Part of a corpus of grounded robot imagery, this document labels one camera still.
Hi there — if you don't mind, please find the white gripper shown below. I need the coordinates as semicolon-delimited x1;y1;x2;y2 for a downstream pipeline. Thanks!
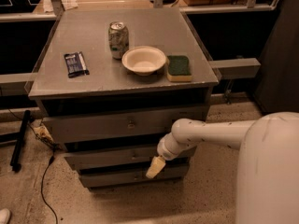
146;133;187;179

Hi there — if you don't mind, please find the grey drawer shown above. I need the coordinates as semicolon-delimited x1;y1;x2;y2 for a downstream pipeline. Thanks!
44;105;209;144
64;139;198;171
79;163;189;189

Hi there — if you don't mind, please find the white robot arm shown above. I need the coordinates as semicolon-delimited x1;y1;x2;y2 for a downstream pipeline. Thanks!
146;112;299;224

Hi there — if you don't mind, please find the grey bottom drawer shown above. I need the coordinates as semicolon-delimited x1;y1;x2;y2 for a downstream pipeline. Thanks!
79;163;189;189

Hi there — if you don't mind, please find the grey drawer cabinet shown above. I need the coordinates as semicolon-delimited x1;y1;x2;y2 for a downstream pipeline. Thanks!
27;7;220;191

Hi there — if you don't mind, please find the grey top drawer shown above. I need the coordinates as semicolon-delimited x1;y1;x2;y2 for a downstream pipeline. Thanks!
44;105;209;144

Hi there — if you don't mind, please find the green yellow sponge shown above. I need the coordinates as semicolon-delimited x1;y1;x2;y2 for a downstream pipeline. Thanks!
166;55;192;82

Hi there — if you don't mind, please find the white paper bowl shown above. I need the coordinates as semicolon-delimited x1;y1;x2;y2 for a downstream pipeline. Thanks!
121;46;166;76

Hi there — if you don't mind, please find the blue snack packet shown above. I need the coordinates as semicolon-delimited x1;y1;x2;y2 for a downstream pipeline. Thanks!
64;51;90;78

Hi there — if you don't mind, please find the black bar on floor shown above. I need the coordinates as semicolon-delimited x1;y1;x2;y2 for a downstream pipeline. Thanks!
10;110;31;172

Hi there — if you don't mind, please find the white shoe tip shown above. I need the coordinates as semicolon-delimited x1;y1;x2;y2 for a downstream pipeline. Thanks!
0;208;11;224

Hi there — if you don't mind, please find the crumpled white cloth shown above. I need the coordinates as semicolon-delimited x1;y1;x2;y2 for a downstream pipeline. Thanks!
62;0;78;10

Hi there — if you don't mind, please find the black floor cable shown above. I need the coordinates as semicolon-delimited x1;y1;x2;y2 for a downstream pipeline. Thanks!
40;154;59;224

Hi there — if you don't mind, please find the grey side rail beam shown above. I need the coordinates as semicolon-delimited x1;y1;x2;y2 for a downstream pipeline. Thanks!
209;58;261;79

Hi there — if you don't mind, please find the left grey rail beam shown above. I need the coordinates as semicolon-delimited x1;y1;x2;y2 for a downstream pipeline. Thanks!
0;73;37;96

